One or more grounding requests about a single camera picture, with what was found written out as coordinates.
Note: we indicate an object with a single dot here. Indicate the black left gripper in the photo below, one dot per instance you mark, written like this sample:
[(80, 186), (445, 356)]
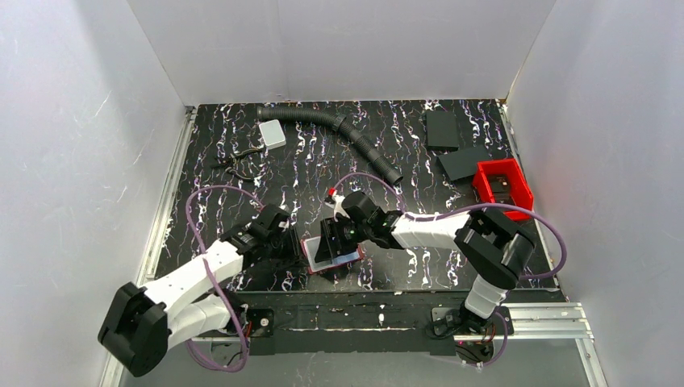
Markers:
[(291, 244)]

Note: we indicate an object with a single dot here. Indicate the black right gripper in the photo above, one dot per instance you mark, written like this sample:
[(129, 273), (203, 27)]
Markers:
[(328, 241)]

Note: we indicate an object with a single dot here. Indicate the red card holder wallet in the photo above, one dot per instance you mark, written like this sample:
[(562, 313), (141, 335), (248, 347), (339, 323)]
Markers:
[(321, 259)]

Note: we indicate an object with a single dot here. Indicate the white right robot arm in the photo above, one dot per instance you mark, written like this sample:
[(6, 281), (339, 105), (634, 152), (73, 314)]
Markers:
[(496, 246)]

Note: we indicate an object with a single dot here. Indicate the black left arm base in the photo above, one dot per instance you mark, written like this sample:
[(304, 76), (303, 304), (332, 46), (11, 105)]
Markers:
[(257, 323)]

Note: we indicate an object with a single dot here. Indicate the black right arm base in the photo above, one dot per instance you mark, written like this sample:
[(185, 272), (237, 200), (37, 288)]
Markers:
[(478, 341)]

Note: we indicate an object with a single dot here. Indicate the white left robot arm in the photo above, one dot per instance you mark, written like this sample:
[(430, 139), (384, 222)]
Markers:
[(144, 322)]

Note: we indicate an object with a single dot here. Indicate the black pliers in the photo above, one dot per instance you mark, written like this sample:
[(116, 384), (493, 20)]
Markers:
[(230, 163)]

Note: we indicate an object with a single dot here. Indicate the small grey box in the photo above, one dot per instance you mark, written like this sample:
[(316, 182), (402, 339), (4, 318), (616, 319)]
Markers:
[(272, 134)]

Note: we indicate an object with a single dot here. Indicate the black flat pad lower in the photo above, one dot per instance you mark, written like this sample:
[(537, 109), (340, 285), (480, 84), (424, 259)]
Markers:
[(462, 163)]

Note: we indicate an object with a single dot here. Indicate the black flat pad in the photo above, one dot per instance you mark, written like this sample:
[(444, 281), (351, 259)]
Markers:
[(462, 163), (441, 131)]

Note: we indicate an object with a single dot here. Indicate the black flat pad upper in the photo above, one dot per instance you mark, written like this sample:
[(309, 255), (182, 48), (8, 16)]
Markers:
[(441, 131)]

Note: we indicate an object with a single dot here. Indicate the red plastic tray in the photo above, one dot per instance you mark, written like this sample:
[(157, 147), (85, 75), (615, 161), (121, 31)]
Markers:
[(510, 167)]

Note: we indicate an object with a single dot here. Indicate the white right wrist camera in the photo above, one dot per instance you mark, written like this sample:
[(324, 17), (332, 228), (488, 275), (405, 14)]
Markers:
[(334, 201)]

